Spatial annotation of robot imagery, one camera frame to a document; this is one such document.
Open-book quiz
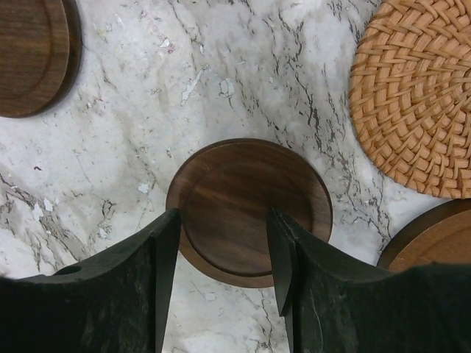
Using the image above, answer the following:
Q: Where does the woven rattan coaster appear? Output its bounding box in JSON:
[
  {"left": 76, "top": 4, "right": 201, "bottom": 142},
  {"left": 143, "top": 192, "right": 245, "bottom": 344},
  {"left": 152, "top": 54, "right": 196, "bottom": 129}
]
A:
[{"left": 349, "top": 0, "right": 470, "bottom": 199}]

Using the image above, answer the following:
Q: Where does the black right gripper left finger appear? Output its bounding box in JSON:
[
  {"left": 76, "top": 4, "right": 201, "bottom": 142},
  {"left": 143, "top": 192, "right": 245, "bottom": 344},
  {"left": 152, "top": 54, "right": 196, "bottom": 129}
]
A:
[{"left": 1, "top": 209, "right": 181, "bottom": 352}]

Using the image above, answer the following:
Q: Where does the grooved brown wooden coaster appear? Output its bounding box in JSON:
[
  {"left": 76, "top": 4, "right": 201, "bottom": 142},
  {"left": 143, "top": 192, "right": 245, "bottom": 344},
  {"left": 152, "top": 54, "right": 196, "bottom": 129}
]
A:
[{"left": 377, "top": 199, "right": 470, "bottom": 272}]

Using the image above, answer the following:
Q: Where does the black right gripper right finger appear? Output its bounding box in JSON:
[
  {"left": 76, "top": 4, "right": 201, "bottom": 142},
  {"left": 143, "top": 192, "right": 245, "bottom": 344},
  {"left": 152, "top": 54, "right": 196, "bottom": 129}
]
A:
[{"left": 266, "top": 209, "right": 470, "bottom": 352}]

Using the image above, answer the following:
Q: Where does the dark walnut coaster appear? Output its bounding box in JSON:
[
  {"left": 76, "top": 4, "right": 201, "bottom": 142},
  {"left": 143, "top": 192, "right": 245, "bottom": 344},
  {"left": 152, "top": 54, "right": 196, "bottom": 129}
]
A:
[
  {"left": 1, "top": 0, "right": 82, "bottom": 118},
  {"left": 166, "top": 138, "right": 333, "bottom": 288}
]

